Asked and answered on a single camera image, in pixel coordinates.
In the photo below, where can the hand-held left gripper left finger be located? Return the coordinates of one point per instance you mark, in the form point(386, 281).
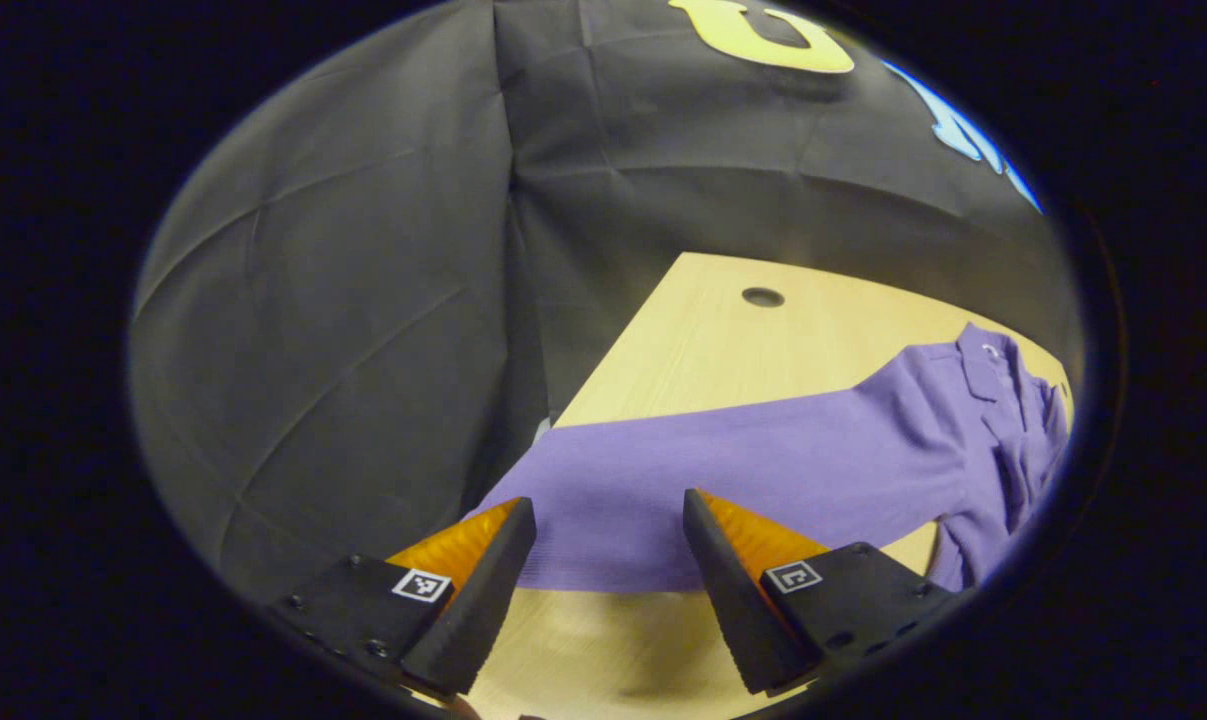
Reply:
point(483, 600)

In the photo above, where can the black backdrop cloth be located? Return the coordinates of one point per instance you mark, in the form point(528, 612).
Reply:
point(363, 300)

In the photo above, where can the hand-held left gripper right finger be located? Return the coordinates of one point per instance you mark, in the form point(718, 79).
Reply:
point(733, 600)

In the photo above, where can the purple button cardigan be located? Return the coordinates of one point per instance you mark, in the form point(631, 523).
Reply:
point(763, 460)

